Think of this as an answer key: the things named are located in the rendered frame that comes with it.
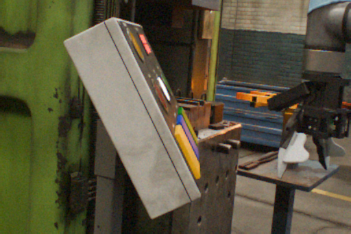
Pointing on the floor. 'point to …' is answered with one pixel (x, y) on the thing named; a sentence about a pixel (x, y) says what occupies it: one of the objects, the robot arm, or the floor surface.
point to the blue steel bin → (254, 123)
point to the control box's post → (109, 205)
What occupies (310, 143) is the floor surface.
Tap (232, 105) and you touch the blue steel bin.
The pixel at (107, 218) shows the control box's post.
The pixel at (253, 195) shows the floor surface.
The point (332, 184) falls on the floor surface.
